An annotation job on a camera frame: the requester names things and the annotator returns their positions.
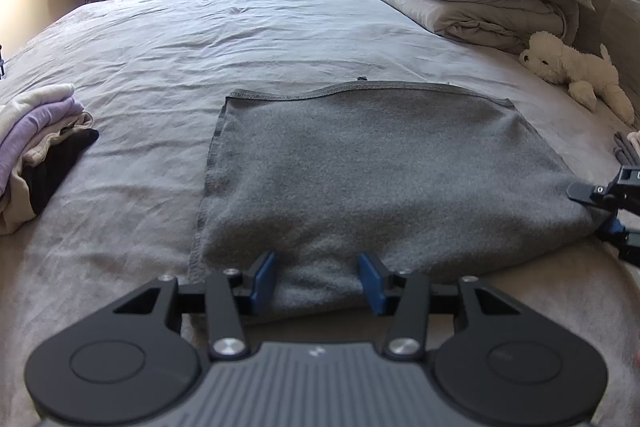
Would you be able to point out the beige garment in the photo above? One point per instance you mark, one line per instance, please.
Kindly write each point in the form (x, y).
(15, 202)

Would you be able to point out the grey bed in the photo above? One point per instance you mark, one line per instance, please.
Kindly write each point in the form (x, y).
(200, 37)

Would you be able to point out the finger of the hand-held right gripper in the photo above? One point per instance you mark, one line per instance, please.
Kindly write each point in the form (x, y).
(600, 196)
(612, 229)

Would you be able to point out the crumpled white garment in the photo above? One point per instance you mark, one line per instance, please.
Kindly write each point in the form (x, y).
(35, 99)

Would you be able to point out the small black rack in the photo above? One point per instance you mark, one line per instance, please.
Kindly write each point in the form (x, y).
(2, 62)

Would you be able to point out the folded grey garment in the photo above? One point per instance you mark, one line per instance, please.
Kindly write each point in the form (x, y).
(627, 149)

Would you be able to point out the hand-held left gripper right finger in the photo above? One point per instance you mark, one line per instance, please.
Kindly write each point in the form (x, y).
(372, 287)

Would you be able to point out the purple garment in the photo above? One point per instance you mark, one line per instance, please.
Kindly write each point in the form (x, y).
(30, 127)

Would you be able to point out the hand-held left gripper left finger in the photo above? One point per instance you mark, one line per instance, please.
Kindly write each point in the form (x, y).
(264, 279)

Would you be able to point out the grey knit sweater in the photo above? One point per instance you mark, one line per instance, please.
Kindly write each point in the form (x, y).
(375, 182)

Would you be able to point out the white plush dog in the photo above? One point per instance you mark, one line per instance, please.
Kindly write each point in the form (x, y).
(565, 64)

